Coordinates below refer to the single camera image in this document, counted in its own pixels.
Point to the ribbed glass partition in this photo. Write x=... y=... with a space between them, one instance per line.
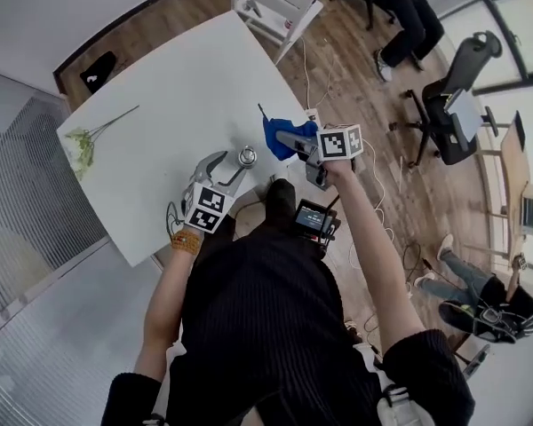
x=26 y=171

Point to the wooden desk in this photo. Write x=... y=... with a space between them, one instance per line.
x=513 y=171

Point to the black waist-mounted screen device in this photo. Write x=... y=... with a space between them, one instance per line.
x=311 y=218

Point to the grey handheld device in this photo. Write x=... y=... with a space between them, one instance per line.
x=251 y=7

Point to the person's left forearm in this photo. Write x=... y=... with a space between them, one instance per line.
x=169 y=300

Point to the person's black sweater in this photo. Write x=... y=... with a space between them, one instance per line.
x=271 y=326

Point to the person's right forearm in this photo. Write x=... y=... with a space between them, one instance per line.
x=368 y=246

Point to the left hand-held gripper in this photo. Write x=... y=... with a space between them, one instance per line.
x=206 y=211

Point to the grey pad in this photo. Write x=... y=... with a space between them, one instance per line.
x=464 y=113

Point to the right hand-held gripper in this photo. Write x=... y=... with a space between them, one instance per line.
x=339 y=142

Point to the white artificial flowers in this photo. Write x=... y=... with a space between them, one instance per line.
x=82 y=147

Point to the black bag with white mark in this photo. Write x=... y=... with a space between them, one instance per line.
x=98 y=71

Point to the white power strip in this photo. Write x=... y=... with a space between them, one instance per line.
x=312 y=114

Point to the blue cloth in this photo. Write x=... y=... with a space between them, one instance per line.
x=277 y=149

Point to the small silver metal cup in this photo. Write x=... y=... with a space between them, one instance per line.
x=247 y=157

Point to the dark framed window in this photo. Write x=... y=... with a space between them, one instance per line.
x=506 y=25

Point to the black laptop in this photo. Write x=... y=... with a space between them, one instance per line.
x=519 y=129

